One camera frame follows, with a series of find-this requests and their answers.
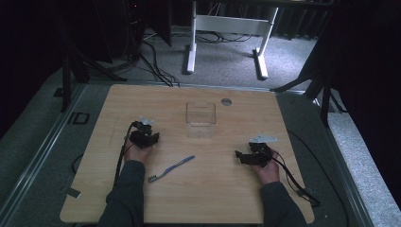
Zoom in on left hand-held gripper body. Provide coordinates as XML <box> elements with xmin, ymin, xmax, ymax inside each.
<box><xmin>129</xmin><ymin>115</ymin><xmax>158</xmax><ymax>149</ymax></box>

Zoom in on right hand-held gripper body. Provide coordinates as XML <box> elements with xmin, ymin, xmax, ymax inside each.
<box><xmin>244</xmin><ymin>133</ymin><xmax>279</xmax><ymax>168</ymax></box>

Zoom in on blue toothbrush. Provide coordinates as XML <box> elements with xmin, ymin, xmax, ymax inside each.
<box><xmin>148</xmin><ymin>154</ymin><xmax>196</xmax><ymax>183</ymax></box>

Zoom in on clear plastic container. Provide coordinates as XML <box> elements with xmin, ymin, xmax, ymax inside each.
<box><xmin>184</xmin><ymin>101</ymin><xmax>218</xmax><ymax>139</ymax></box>

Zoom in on person's left hand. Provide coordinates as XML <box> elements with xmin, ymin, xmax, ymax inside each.
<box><xmin>124</xmin><ymin>140</ymin><xmax>154</xmax><ymax>165</ymax></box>

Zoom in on person's right hand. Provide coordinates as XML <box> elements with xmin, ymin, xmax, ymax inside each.
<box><xmin>251</xmin><ymin>151</ymin><xmax>281</xmax><ymax>185</ymax></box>

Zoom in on black metal stand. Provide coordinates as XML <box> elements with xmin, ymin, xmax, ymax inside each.
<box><xmin>60</xmin><ymin>44</ymin><xmax>128</xmax><ymax>114</ymax></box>
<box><xmin>270</xmin><ymin>46</ymin><xmax>348</xmax><ymax>128</ymax></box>

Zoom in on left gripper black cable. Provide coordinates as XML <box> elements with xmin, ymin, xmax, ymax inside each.
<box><xmin>113</xmin><ymin>120</ymin><xmax>140</xmax><ymax>187</ymax></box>

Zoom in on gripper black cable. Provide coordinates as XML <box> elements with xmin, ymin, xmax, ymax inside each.
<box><xmin>268</xmin><ymin>149</ymin><xmax>322</xmax><ymax>208</ymax></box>
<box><xmin>113</xmin><ymin>120</ymin><xmax>140</xmax><ymax>187</ymax></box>

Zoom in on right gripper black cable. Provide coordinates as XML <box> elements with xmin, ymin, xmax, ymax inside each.
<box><xmin>268</xmin><ymin>149</ymin><xmax>322</xmax><ymax>208</ymax></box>

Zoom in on bundle of black floor cables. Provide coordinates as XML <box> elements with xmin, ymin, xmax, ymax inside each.
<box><xmin>138</xmin><ymin>39</ymin><xmax>182</xmax><ymax>88</ymax></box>

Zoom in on thin black floor cable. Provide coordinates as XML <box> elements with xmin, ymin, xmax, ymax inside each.
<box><xmin>287</xmin><ymin>130</ymin><xmax>350</xmax><ymax>227</ymax></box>

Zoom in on cables under white desk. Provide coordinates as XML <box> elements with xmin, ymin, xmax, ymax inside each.
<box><xmin>194</xmin><ymin>29</ymin><xmax>254</xmax><ymax>44</ymax></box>

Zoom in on white desk frame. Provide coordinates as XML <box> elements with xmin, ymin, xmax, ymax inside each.
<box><xmin>183</xmin><ymin>0</ymin><xmax>280</xmax><ymax>80</ymax></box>

